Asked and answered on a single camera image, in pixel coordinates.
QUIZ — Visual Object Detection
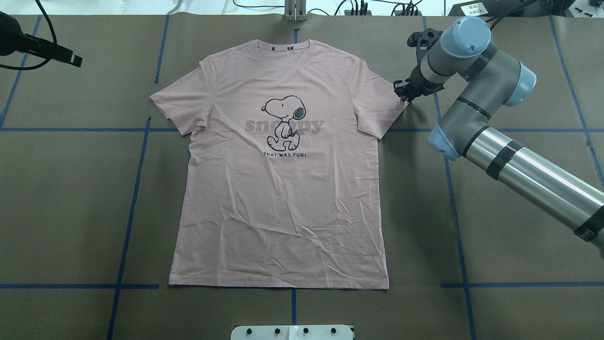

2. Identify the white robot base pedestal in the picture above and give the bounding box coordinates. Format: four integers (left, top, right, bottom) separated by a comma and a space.
230, 324, 356, 340

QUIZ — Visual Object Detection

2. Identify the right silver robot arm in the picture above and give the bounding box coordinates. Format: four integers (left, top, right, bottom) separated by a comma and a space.
394, 17, 604, 253

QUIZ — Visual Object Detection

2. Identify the aluminium frame post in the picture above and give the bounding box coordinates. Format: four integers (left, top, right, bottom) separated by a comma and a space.
284, 0, 308, 22

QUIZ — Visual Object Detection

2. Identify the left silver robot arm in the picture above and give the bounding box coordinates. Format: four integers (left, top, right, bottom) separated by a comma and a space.
0, 7, 83, 70

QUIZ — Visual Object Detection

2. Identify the pink Snoopy t-shirt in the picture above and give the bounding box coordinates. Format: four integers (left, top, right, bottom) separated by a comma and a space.
151, 40, 406, 290

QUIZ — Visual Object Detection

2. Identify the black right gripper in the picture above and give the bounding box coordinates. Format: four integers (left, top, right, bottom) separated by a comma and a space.
394, 66, 445, 102

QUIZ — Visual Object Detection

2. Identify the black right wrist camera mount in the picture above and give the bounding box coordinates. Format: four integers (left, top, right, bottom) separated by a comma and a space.
406, 28, 443, 64

